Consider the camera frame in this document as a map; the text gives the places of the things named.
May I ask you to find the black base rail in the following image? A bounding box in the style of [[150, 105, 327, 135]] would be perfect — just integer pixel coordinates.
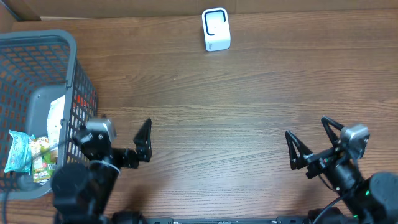
[[146, 216, 312, 224]]

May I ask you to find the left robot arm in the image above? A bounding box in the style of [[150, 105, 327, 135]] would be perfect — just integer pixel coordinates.
[[51, 118, 152, 224]]

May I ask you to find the green snack pouch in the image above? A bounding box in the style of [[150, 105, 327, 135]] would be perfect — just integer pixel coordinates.
[[29, 136, 58, 185]]

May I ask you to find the white barcode scanner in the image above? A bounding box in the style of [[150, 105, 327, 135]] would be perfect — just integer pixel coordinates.
[[201, 7, 231, 52]]

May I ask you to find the white tube gold cap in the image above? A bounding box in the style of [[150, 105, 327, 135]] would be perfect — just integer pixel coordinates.
[[47, 95, 65, 162]]

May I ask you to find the teal snack packet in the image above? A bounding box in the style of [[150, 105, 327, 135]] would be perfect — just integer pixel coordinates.
[[4, 130, 35, 174]]

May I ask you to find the grey plastic mesh basket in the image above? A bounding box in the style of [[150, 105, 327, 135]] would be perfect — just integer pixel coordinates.
[[0, 29, 99, 201]]

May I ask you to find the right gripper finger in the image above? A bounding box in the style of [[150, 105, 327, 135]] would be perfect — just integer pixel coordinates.
[[321, 116, 344, 146], [285, 131, 313, 170]]

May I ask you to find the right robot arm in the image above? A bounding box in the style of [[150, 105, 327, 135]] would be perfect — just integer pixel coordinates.
[[285, 116, 397, 223]]

